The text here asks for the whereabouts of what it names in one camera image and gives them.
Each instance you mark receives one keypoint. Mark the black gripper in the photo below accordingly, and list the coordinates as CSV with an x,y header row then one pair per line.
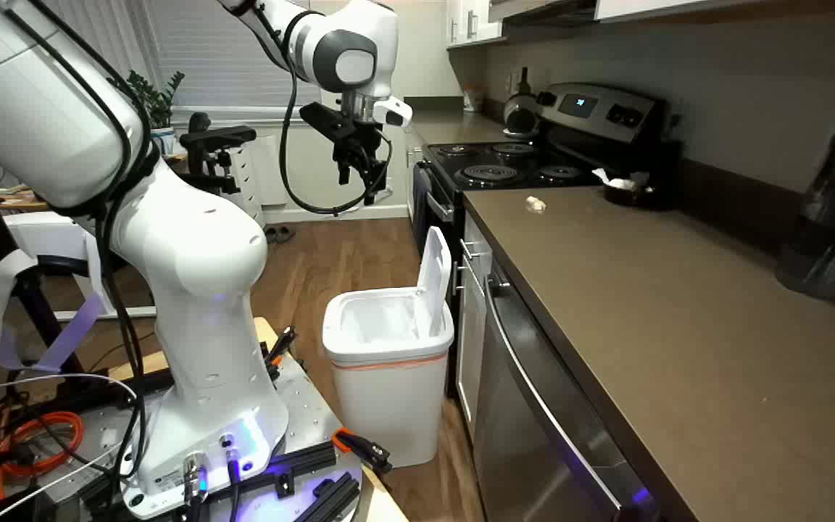
x,y
341,125

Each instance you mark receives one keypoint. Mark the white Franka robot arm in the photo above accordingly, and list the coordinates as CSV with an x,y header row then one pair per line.
x,y
187,261

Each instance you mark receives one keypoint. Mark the white plastic bin with lid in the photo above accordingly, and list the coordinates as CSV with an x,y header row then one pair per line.
x,y
389,359

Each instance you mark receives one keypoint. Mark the black office chair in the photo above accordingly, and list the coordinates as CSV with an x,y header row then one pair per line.
x,y
215,154

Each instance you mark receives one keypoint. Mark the black electric stove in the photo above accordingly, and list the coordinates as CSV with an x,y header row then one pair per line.
x,y
524,154

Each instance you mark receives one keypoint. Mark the dark metal kettle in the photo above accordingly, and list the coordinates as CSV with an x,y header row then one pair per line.
x,y
524,111

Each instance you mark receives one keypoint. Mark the white upper cabinet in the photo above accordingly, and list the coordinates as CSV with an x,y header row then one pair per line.
x,y
476,21

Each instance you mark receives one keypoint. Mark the green potted plant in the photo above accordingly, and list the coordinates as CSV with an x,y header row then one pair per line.
x,y
157,98

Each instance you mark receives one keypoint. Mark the black dish with white paper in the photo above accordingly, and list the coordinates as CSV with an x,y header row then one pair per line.
x,y
629,183

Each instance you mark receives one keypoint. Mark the black orange clamp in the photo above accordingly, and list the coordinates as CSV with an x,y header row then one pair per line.
x,y
361,447

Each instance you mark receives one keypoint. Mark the stainless steel dishwasher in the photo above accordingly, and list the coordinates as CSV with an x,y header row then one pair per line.
x,y
534,424

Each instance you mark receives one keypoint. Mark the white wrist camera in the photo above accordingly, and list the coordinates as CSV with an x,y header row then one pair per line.
x,y
393,111

